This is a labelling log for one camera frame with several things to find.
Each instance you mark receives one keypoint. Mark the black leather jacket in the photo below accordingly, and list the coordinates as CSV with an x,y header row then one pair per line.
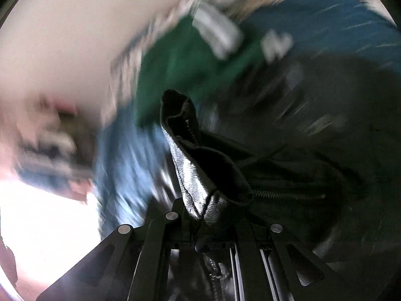
x,y
311,143

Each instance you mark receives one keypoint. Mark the green striped track jacket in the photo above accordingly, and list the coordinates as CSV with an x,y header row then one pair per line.
x,y
205,52

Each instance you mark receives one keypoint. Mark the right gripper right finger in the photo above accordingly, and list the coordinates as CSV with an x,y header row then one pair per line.
x,y
275,265

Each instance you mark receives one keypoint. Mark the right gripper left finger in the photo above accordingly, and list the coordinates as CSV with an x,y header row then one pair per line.
x,y
130,264

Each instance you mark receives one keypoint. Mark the blue striped bed sheet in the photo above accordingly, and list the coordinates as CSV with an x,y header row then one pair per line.
x,y
130,165

